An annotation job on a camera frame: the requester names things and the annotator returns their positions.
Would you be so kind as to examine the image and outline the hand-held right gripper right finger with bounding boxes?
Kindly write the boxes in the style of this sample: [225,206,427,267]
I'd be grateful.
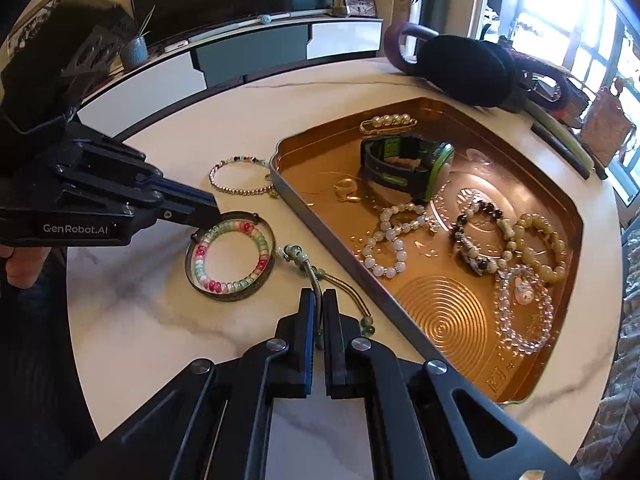
[321,287,582,480]

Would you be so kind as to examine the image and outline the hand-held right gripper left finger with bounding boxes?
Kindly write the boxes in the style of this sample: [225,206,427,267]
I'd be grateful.
[65,287,317,480]

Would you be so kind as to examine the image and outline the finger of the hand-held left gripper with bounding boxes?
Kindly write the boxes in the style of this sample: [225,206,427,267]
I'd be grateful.
[57,127,219,210]
[59,174,220,234]

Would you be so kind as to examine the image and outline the small gold bead bracelet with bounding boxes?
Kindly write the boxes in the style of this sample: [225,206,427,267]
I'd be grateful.
[209,156,277,199]

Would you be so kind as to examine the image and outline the pink green bead bracelet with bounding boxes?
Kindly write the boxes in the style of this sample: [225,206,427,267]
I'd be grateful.
[192,220,271,295]

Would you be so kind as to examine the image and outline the dark metal bangle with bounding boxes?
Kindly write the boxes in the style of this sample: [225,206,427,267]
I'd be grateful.
[185,211,277,304]

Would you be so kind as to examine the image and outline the green bead cord bracelet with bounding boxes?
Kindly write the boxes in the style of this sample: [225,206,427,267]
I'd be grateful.
[275,244,376,339]

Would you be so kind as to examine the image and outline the copper metal tray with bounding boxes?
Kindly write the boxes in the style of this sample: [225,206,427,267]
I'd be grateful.
[269,97,585,405]

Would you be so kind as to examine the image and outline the black white bead bracelet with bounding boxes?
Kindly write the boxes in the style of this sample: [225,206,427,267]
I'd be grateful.
[450,200,514,277]

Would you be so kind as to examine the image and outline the green black wristwatch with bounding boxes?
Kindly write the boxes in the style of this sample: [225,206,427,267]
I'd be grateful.
[360,136,456,204]

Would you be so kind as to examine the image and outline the clear crystal bead bracelet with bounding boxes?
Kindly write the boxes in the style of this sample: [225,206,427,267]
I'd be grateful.
[492,265,554,357]

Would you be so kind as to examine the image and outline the pearl hair clip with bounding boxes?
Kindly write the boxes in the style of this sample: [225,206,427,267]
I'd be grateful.
[359,112,417,135]

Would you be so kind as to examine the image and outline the yellow jade bead bracelet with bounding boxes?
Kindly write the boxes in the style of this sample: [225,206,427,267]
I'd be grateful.
[505,212,569,284]

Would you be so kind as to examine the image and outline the person's left hand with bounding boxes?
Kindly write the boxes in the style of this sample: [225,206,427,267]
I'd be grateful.
[0,246,54,290]

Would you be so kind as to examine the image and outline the potted spiky plant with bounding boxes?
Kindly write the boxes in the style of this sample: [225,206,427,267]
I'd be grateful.
[119,4,157,69]

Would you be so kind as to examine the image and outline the white grey television cabinet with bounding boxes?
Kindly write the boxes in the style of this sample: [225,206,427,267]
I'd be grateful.
[75,14,384,126]

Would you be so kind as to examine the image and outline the white slim bar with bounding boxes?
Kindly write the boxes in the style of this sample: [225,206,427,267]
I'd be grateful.
[187,9,334,44]

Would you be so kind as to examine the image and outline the printed picture board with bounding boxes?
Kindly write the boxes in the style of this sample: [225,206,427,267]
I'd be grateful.
[7,0,65,59]

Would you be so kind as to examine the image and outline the purple curved headband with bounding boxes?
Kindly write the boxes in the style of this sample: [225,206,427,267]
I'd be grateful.
[500,45,577,117]
[383,20,437,74]

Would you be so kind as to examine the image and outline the grey quilted sofa cover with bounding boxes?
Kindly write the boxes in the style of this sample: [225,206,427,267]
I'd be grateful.
[572,305,640,480]

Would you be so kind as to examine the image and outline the black remote control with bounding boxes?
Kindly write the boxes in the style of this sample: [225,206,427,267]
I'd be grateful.
[530,122,594,180]

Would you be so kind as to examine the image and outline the black fuzzy earmuffs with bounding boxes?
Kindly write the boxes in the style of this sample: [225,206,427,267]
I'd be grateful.
[417,35,517,109]

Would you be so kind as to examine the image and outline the pale green long case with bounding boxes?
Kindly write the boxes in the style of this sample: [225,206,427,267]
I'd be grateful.
[522,99,597,171]

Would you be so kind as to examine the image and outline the pink gift bag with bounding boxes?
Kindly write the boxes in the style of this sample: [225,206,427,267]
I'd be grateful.
[580,85,637,169]

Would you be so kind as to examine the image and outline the small photo frame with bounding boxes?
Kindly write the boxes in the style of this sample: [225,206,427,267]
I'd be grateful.
[342,0,379,17]

